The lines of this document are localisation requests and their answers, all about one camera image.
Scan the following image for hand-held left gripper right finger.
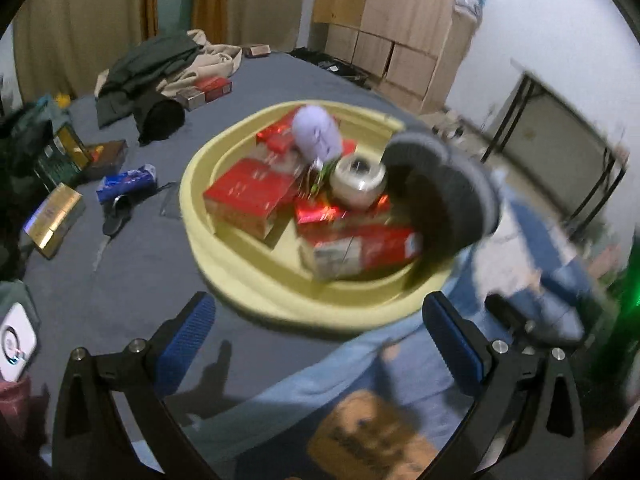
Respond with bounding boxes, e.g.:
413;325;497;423
422;291;586;480

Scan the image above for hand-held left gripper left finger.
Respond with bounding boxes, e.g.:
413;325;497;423
52;290;217;480

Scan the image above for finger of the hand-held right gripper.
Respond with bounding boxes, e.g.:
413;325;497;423
485;294;538;346

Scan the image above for yellow oval plastic basin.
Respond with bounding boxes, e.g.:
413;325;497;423
179;100;458;333

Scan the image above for red white cigarette carton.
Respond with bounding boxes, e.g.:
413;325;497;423
300;225;424;282

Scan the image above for tall red cigarette carton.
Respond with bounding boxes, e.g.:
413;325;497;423
202;157;302;239

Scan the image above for shiny silver red cigarette carton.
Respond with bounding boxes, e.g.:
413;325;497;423
294;195;352;227

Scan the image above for red gold-print cigarette box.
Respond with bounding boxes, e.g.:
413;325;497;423
256;112;302;154

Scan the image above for purple plush toy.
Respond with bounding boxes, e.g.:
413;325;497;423
291;105;344;194

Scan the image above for blue plaid blanket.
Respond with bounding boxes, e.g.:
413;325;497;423
235;170;621;480

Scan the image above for blue tube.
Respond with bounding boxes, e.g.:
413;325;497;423
96;164;157;205

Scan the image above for white square device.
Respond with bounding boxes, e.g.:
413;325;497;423
0;301;40;384

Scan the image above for black folding table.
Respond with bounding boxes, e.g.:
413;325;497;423
482;60;632;241

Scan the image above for gold box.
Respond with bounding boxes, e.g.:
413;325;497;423
24;183;86;260

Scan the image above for dark brown box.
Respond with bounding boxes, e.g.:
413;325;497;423
82;140;129;181

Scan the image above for green box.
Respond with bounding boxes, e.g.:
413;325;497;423
34;124;94;192

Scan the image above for black cloth roll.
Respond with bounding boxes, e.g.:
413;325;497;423
134;95;186;146

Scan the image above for red silver flat carton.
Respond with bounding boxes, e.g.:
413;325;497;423
175;76;234;111

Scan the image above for dark backpack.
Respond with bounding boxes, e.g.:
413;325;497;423
0;95;71;176

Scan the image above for dark green garment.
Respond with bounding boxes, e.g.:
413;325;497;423
95;32;202;127

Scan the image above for wooden wardrobe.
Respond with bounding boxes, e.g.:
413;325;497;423
312;0;488;113

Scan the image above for beige curtain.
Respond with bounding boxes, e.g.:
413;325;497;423
12;0;311;98

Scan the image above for black handled scissors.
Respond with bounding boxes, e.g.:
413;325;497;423
94;194;134;272

